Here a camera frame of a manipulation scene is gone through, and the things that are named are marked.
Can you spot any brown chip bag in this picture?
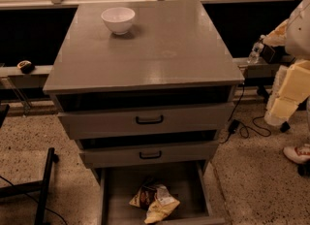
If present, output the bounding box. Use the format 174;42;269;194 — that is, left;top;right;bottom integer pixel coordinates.
129;180;180;224

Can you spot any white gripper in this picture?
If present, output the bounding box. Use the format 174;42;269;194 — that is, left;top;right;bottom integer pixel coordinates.
270;60;310;121

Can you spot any white red sneaker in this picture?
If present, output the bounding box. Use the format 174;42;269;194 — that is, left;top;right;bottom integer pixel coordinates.
283;144;310;164

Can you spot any black yellow tape measure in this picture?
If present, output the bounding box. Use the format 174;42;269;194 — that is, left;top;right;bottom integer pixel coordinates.
17;60;35;74

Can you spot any black metal stand left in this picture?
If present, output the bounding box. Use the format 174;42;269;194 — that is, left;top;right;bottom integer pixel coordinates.
0;147;58;225

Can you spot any clear water bottle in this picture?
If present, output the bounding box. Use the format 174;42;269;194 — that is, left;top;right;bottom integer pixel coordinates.
247;35;264;64

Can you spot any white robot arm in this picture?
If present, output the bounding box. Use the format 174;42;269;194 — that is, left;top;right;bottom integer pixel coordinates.
263;0;310;126

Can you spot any small black box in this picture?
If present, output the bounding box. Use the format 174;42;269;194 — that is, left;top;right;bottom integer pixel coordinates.
262;46;285;64

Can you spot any black power adapter with cable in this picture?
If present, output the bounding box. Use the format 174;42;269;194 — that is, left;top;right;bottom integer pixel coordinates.
221;86;271;145

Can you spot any grey drawer cabinet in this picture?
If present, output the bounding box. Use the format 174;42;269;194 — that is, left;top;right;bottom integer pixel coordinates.
42;0;245;225

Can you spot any bottom grey open drawer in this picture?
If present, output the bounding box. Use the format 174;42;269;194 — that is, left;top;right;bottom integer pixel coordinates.
98;161;225;225

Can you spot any white ceramic bowl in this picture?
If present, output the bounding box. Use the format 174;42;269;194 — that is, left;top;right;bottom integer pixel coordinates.
101;7;136;35

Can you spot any top grey drawer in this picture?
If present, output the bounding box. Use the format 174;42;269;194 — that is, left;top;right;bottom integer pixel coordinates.
58;102;233;140

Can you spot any middle grey drawer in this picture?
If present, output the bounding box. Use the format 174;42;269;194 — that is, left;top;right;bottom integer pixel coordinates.
79;141;219;169

